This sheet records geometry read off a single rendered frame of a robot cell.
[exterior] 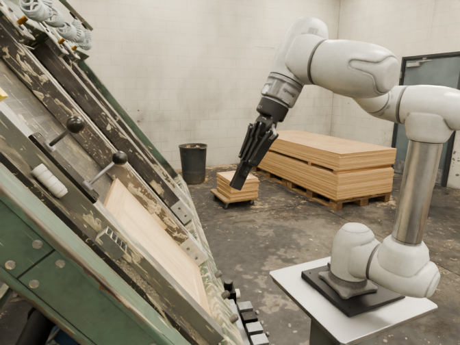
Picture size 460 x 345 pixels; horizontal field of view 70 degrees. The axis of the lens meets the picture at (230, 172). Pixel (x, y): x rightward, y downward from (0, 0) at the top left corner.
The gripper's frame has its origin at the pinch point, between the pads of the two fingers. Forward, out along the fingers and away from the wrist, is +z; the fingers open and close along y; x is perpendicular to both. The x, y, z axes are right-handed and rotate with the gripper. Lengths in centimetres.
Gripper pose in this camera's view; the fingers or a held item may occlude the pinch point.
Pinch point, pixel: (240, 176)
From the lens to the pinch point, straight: 83.8
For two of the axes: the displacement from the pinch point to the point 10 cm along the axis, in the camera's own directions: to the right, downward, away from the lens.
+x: 8.3, 3.4, 4.4
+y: 3.6, 2.7, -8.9
